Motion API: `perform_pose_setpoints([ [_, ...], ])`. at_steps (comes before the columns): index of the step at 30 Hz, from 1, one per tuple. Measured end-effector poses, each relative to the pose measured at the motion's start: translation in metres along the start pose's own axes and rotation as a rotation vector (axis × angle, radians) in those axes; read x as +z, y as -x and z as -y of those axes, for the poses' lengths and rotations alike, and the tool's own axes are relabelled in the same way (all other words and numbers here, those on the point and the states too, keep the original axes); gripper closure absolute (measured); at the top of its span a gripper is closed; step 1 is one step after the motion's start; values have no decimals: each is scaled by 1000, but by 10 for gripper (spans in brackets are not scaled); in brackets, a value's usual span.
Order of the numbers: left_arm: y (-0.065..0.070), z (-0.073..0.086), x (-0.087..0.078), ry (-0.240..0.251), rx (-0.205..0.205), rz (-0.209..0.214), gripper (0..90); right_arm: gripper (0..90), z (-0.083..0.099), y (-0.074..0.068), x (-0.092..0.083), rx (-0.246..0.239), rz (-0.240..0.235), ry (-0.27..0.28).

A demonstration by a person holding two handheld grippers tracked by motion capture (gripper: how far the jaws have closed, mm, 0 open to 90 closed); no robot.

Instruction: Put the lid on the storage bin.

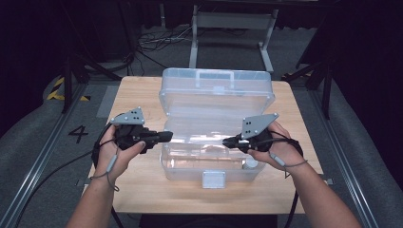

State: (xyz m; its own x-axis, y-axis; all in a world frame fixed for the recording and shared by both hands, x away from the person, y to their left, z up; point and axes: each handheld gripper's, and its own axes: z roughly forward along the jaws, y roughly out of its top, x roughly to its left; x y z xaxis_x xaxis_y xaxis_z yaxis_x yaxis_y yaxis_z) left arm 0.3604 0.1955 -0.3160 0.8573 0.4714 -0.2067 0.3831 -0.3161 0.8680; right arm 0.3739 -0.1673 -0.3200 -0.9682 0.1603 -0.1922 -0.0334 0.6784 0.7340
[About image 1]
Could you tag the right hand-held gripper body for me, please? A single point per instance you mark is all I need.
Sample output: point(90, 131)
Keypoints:
point(256, 133)

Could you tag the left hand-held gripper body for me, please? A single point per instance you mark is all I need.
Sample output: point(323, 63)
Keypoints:
point(133, 136)

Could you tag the clear plastic storage box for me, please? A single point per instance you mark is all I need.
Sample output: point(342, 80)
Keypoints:
point(215, 126)

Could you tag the person's right hand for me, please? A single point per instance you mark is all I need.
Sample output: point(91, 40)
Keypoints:
point(280, 152)

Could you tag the person's left hand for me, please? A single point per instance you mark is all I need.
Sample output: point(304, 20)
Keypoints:
point(111, 158)

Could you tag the black tripod stand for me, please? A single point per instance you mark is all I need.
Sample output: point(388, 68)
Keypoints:
point(68, 82)
point(326, 85)

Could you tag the yellow black floor tape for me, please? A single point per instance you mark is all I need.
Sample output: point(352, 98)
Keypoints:
point(56, 93)

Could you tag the grey table edge bracket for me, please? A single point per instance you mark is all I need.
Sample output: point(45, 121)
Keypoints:
point(328, 181)
point(83, 182)

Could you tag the grey metal stand frame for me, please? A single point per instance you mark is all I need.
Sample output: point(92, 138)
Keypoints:
point(233, 20)

